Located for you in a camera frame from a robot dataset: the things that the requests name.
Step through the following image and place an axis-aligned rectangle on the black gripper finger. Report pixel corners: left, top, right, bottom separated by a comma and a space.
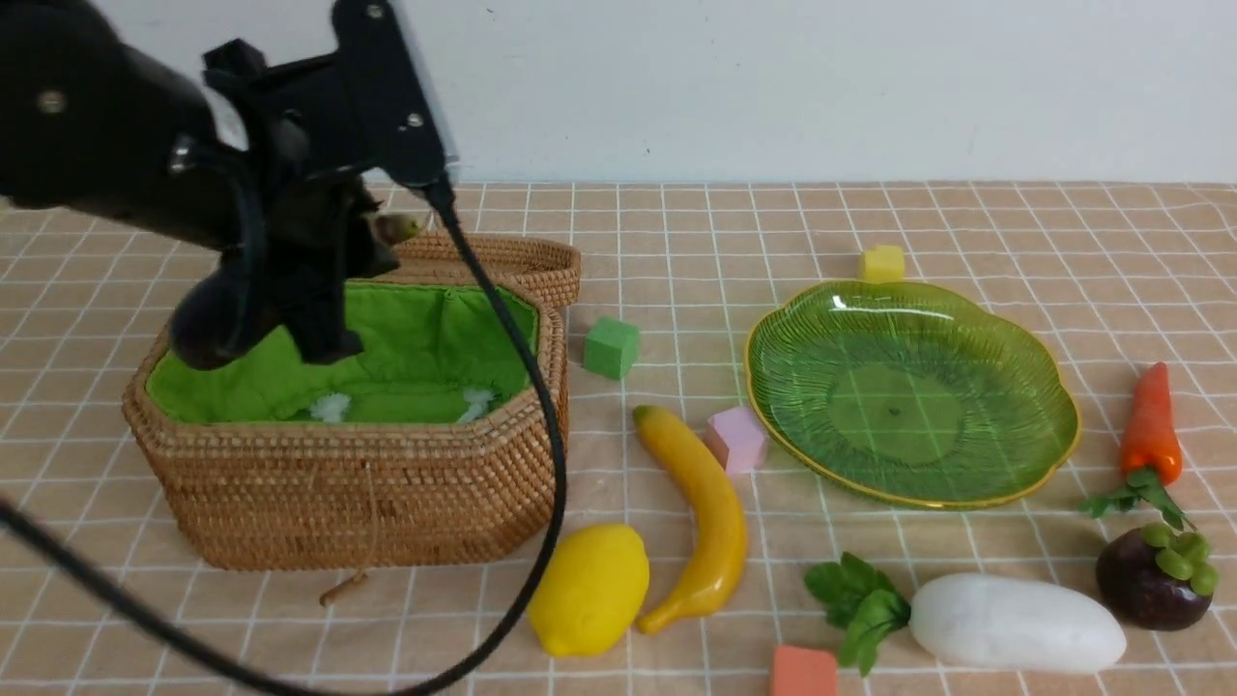
278, 226, 362, 366
334, 178, 402, 281

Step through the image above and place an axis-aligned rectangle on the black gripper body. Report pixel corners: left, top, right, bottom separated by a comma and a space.
203, 1, 455, 241

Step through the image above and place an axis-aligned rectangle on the purple eggplant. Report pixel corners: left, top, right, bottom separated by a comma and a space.
169, 215, 426, 371

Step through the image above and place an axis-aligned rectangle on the yellow lemon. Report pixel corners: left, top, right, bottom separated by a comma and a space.
527, 523, 649, 656

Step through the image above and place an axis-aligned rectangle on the yellow banana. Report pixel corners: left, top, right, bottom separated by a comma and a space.
632, 405, 748, 635

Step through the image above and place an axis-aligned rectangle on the white radish with leaves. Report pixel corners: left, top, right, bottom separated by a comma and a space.
803, 553, 1128, 677

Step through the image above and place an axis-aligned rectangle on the orange carrot with leaves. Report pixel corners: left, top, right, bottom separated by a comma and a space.
1079, 362, 1196, 532

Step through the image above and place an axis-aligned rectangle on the dark purple mangosteen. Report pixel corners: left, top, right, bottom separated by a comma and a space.
1095, 520, 1218, 630

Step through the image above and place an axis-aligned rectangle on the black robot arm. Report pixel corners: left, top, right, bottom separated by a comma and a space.
1, 1, 458, 370

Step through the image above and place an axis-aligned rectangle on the woven rattan basket green lining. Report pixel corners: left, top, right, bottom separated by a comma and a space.
122, 274, 569, 571

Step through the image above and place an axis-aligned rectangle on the woven rattan basket lid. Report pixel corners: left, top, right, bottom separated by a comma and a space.
380, 232, 581, 309

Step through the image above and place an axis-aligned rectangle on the green foam cube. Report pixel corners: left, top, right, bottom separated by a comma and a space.
581, 316, 642, 382

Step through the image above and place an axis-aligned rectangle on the pink foam cube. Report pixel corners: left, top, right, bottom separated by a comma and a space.
704, 405, 768, 477

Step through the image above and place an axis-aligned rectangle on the yellow foam cube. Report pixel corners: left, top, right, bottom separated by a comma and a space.
858, 244, 905, 283

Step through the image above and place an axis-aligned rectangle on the green glass leaf plate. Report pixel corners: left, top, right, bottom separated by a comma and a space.
745, 279, 1081, 511

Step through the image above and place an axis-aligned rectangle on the orange foam cube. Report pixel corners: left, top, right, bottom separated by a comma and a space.
767, 644, 837, 696

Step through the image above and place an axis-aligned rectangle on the checkered beige tablecloth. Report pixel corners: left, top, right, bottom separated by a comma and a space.
2, 184, 1235, 695

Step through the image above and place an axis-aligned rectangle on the black cable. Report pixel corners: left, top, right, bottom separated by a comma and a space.
0, 179, 569, 696

